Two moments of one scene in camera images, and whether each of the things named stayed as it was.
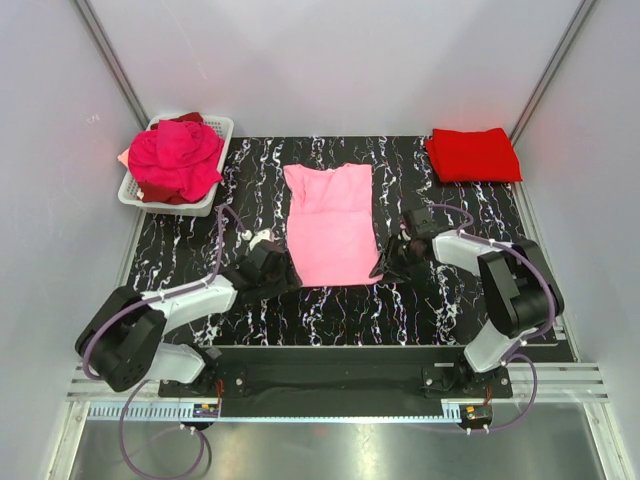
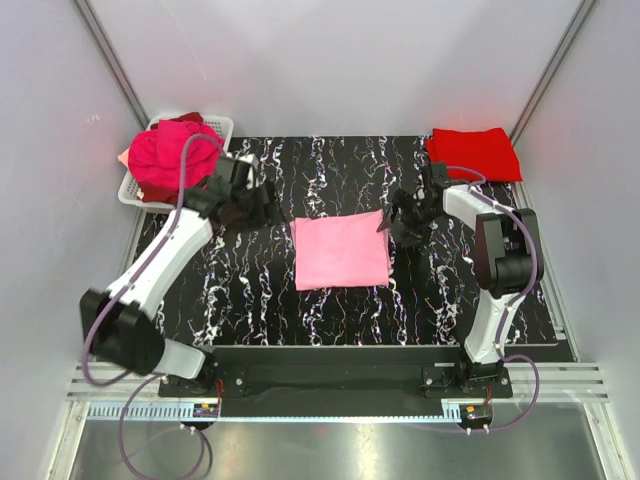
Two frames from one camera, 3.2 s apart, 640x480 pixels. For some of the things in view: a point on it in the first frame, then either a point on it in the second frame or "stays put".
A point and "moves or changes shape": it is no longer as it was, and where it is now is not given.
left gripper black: x=289 y=281 → x=267 y=214
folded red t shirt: x=474 y=156 stays put
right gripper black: x=396 y=272 → x=418 y=233
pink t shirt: x=331 y=232 moves or changes shape
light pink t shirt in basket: x=124 y=157 stays put
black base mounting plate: x=324 y=382 stays put
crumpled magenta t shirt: x=178 y=154 stays put
